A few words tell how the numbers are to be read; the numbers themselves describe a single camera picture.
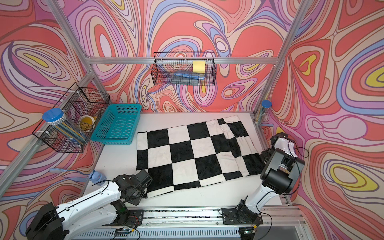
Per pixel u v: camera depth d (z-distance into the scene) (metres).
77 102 0.80
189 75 0.88
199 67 0.90
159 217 0.75
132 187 0.60
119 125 1.12
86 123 0.75
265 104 1.04
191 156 0.96
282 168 0.51
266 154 0.82
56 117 0.57
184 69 0.97
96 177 0.80
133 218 0.73
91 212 0.49
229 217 0.73
